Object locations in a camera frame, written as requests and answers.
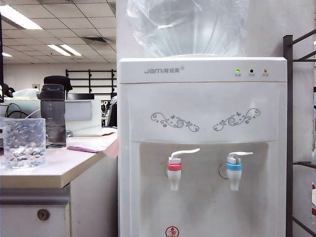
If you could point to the clear textured plastic mug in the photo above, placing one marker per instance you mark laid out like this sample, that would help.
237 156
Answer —
24 143

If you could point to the white water dispenser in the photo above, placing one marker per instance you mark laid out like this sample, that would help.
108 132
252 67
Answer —
202 98

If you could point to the white desk partition panel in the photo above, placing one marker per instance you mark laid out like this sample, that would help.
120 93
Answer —
81 116

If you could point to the clear water jug in plastic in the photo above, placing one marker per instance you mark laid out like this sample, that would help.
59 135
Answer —
187 29

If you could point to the dark grey water bottle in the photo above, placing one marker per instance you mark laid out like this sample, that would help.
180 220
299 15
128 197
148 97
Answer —
53 116

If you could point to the frosted glass desk divider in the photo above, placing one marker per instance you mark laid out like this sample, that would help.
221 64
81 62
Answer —
22 105

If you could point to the pink cloth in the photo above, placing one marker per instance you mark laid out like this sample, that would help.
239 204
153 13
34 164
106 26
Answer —
84 148

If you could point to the ceiling air vent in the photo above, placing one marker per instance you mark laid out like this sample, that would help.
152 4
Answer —
95 40

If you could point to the black office chair headrest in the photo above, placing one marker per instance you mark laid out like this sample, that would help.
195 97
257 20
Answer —
58 80

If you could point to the double ceiling light panel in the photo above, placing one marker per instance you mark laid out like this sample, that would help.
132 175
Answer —
64 50

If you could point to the dark metal shelf rack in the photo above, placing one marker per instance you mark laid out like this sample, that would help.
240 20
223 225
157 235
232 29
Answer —
288 98

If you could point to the white plastic bag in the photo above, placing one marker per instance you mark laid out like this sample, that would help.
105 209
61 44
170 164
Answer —
26 93

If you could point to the small ceiling light panel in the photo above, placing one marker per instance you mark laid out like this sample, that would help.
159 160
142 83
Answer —
6 54

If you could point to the black computer monitor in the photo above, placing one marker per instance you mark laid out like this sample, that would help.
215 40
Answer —
1 61

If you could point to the long ceiling light panel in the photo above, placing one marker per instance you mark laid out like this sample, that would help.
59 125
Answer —
19 17

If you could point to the red and white object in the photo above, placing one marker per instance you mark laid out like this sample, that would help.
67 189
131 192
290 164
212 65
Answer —
314 197

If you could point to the black background shelf frame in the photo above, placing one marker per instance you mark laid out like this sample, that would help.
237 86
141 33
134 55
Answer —
98 79

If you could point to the wall socket plate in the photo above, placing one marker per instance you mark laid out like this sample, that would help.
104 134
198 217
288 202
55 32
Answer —
36 86

